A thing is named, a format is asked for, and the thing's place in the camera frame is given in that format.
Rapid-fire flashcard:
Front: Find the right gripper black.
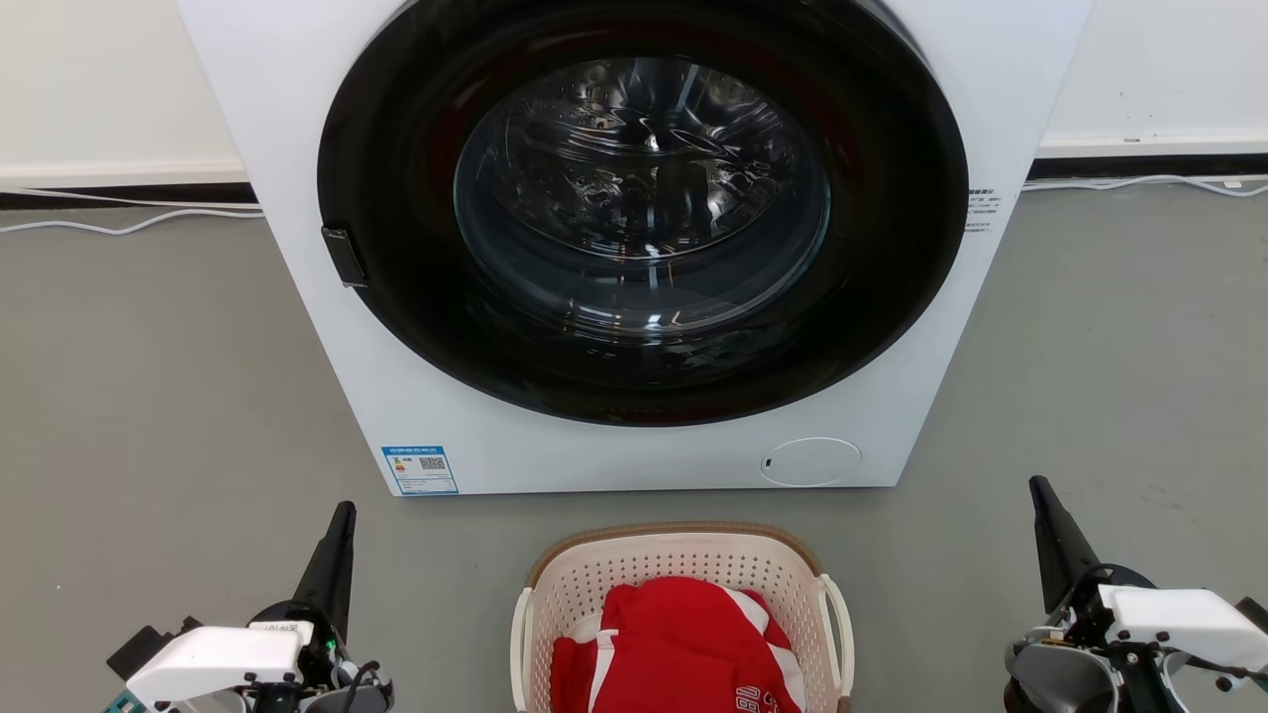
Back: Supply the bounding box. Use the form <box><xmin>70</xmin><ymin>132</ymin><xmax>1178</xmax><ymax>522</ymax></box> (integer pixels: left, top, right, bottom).
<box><xmin>1028</xmin><ymin>475</ymin><xmax>1158</xmax><ymax>647</ymax></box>

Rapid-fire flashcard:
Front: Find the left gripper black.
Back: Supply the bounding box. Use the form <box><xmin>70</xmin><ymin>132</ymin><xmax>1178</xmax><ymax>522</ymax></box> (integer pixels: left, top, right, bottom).
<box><xmin>248</xmin><ymin>500</ymin><xmax>359</xmax><ymax>688</ymax></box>

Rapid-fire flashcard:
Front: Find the white perforated plastic laundry basket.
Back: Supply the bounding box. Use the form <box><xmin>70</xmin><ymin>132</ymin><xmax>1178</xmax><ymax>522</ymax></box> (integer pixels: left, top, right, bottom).
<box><xmin>509</xmin><ymin>522</ymin><xmax>856</xmax><ymax>713</ymax></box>

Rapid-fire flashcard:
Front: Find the blue energy label sticker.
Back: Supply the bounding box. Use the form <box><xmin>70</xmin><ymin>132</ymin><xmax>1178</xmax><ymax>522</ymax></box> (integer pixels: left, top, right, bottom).
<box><xmin>381</xmin><ymin>445</ymin><xmax>461</xmax><ymax>496</ymax></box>

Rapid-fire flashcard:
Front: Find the round white filter cover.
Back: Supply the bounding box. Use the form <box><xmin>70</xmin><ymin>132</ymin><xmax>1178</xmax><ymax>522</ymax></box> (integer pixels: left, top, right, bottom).
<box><xmin>760</xmin><ymin>437</ymin><xmax>863</xmax><ymax>488</ymax></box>

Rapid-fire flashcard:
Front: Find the round black glass washer door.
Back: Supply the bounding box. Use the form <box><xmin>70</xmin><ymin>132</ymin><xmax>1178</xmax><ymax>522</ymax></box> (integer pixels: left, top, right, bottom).
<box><xmin>317</xmin><ymin>0</ymin><xmax>971</xmax><ymax>428</ymax></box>

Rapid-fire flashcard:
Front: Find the small printed text sticker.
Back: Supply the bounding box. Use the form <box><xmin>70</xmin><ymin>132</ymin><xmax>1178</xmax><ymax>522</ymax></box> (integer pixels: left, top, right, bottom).
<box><xmin>965</xmin><ymin>187</ymin><xmax>1003</xmax><ymax>235</ymax></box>

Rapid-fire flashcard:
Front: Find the red garment with white stripes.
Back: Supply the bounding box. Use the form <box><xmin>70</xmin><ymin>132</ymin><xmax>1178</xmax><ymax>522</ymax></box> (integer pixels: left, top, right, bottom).
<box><xmin>549</xmin><ymin>576</ymin><xmax>806</xmax><ymax>713</ymax></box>

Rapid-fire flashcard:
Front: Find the black baseboard strip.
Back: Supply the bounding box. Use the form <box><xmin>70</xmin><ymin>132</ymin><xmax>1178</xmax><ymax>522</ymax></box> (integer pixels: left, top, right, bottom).
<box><xmin>0</xmin><ymin>153</ymin><xmax>1268</xmax><ymax>210</ymax></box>

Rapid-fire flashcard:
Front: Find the white front-load washing machine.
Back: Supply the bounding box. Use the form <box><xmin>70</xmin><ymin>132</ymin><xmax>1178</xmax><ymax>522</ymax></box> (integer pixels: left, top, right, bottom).
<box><xmin>176</xmin><ymin>0</ymin><xmax>1096</xmax><ymax>497</ymax></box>

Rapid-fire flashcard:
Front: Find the steel washer drum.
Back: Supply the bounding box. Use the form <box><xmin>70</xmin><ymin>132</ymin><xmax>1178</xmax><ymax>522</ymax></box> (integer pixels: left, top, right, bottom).
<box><xmin>466</xmin><ymin>57</ymin><xmax>825</xmax><ymax>338</ymax></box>

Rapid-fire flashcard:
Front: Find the thin black left gripper cable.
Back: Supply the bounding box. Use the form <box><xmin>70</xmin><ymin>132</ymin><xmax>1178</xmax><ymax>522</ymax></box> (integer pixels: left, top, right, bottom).
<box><xmin>340</xmin><ymin>660</ymin><xmax>385</xmax><ymax>713</ymax></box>

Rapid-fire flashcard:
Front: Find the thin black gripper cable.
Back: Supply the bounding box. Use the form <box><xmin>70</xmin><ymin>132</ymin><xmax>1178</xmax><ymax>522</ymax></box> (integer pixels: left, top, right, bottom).
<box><xmin>340</xmin><ymin>660</ymin><xmax>385</xmax><ymax>713</ymax></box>
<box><xmin>1139</xmin><ymin>644</ymin><xmax>1268</xmax><ymax>686</ymax></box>

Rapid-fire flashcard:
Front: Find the thin black right gripper cable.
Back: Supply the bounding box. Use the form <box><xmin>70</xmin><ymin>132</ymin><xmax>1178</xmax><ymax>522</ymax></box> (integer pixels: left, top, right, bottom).
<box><xmin>1139</xmin><ymin>644</ymin><xmax>1268</xmax><ymax>686</ymax></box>

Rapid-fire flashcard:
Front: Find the black washer door handle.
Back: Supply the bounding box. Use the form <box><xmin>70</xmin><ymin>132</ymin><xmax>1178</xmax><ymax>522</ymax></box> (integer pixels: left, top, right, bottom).
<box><xmin>320</xmin><ymin>226</ymin><xmax>370</xmax><ymax>290</ymax></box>

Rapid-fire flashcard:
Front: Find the white floor cable with plug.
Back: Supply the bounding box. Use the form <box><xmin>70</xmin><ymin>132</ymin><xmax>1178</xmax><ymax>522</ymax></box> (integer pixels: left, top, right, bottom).
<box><xmin>1022</xmin><ymin>173</ymin><xmax>1268</xmax><ymax>199</ymax></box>

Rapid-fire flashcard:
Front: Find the wavy white floor cable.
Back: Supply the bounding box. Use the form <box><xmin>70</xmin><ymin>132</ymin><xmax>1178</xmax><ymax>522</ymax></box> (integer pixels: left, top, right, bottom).
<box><xmin>0</xmin><ymin>207</ymin><xmax>265</xmax><ymax>237</ymax></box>

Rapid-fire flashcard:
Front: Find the straight white floor cable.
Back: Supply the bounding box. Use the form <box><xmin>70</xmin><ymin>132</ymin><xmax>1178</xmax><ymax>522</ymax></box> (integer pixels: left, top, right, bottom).
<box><xmin>0</xmin><ymin>186</ymin><xmax>264</xmax><ymax>212</ymax></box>

